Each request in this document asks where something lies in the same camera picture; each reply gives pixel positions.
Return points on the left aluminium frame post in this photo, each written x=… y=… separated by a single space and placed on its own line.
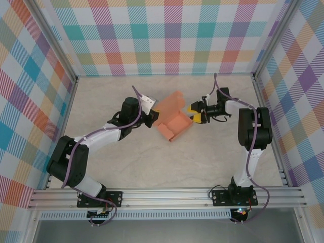
x=50 y=43

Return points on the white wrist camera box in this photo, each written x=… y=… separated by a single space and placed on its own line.
x=205 y=98
x=147 y=102

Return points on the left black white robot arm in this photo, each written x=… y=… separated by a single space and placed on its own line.
x=65 y=162

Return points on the right aluminium frame post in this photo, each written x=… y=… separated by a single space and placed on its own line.
x=276 y=38

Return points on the aluminium side rail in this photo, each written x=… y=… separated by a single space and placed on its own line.
x=281 y=176
x=67 y=111

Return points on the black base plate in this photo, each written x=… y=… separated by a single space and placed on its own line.
x=220 y=198
x=115 y=197

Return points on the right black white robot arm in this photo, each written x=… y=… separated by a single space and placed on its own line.
x=255 y=126

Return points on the orange paper box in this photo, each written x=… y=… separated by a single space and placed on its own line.
x=177 y=121

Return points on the aluminium frame post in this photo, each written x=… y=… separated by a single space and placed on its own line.
x=276 y=38
x=50 y=43

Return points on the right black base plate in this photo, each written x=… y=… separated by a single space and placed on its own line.
x=220 y=198

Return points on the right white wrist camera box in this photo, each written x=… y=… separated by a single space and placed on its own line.
x=205 y=98

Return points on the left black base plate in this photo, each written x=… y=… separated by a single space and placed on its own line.
x=115 y=197

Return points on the right aluminium side rail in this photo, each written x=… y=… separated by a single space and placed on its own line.
x=281 y=176

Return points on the left aluminium side rail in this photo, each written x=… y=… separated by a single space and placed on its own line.
x=67 y=111

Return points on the wide aluminium frame rail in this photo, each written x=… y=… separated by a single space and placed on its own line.
x=164 y=197

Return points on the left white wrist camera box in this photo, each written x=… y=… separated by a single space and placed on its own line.
x=147 y=102

